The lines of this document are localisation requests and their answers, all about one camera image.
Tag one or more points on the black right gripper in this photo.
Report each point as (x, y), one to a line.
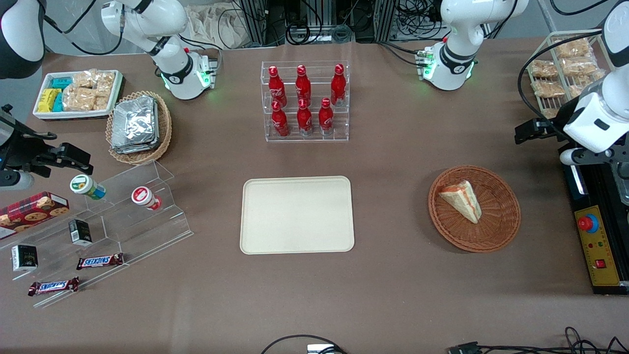
(20, 149)

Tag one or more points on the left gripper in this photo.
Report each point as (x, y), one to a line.
(557, 123)

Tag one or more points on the triangular sandwich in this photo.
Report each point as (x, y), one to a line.
(464, 200)

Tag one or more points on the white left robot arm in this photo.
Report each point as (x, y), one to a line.
(457, 59)

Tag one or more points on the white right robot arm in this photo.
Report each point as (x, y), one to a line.
(172, 59)

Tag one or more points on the white rectangular snack tray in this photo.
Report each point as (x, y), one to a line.
(44, 115)

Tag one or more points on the round brown wicker basket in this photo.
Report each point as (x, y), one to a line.
(496, 221)

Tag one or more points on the oval light wicker basket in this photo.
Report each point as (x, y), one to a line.
(164, 128)

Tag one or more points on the beige rectangular tray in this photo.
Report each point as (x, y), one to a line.
(297, 215)

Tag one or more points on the bagged brown pastry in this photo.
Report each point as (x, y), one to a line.
(550, 113)
(585, 81)
(579, 66)
(548, 88)
(572, 48)
(543, 69)

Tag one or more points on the green lid yogurt cup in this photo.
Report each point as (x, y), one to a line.
(86, 186)

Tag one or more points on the red tartan cookie box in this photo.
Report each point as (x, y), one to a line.
(32, 211)

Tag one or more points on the teal snack packet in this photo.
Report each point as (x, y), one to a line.
(58, 102)
(61, 83)

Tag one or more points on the yellow snack packet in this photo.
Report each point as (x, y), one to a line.
(48, 100)

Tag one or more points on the clear rice cracker pack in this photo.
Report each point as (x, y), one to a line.
(77, 99)
(105, 83)
(84, 79)
(101, 103)

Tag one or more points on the small black carton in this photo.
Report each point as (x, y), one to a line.
(24, 257)
(80, 232)

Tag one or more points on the silver foil packet stack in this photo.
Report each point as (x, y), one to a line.
(133, 123)

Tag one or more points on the clear acrylic step shelf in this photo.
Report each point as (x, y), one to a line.
(123, 226)

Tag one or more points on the red lid yogurt cup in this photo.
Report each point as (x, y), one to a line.
(144, 197)

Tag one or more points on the clear plastic container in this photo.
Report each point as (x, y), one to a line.
(623, 187)

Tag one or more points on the brown snickers bar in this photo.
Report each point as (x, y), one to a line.
(100, 261)
(53, 286)

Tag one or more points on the black yellow control box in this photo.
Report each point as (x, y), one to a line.
(597, 255)

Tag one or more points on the clear acrylic bottle rack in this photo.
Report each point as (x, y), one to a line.
(339, 125)

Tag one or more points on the red cola bottle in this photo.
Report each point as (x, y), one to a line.
(280, 123)
(338, 86)
(276, 88)
(303, 86)
(326, 119)
(304, 120)

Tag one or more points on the beige cloth bag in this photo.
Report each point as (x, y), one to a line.
(216, 24)

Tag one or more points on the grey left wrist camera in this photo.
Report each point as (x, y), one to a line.
(572, 157)

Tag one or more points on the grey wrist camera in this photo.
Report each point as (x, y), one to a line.
(572, 157)
(14, 180)

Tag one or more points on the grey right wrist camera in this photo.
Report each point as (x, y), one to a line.
(14, 180)

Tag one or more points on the aluminium frame rack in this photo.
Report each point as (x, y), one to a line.
(314, 19)

